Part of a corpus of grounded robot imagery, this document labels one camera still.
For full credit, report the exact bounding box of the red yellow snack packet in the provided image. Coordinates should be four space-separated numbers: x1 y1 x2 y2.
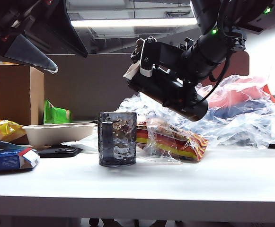
136 118 209 164

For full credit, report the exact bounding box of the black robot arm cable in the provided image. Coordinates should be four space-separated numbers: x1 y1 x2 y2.
195 0 234 105

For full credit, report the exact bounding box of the brown desk partition panel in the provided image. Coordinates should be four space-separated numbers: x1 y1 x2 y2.
0 53 140 121

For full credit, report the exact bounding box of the long ceiling light tube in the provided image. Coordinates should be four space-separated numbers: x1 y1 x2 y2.
71 18 197 28

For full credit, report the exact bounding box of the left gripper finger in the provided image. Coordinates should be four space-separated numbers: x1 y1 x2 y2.
33 0 89 59
3 34 59 74

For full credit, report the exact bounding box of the beige paper bowl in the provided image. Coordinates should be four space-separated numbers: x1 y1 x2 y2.
22 122 98 148

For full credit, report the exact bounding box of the orange cloth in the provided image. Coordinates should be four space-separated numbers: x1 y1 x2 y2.
205 75 275 109

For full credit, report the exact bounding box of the brown cardboard box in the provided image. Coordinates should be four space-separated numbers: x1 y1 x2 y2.
0 65 45 126

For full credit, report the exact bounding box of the large clear plastic bag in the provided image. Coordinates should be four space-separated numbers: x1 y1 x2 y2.
117 74 275 149

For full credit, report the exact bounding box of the blue package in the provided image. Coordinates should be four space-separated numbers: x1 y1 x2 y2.
210 101 270 119

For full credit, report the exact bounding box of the dark textured glass cup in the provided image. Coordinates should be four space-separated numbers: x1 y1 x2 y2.
98 111 137 167

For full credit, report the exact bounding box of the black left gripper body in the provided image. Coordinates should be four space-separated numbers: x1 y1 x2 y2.
0 0 48 57

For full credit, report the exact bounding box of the black thermos flask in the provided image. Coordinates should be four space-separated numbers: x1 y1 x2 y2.
124 37 209 122

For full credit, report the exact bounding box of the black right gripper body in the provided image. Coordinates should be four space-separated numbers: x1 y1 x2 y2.
179 44 199 107

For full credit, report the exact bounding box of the blue cardboard box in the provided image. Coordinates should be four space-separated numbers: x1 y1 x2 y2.
0 137 40 173

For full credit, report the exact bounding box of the yellow snack bag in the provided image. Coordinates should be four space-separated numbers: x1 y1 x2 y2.
0 120 27 144

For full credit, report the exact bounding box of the black smartphone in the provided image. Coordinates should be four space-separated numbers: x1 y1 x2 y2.
38 144 84 159

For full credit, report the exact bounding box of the reddish brown board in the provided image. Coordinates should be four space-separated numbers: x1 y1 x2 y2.
198 51 250 87

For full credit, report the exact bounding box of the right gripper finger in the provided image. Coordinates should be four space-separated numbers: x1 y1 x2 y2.
139 37 183 78
162 94 187 108

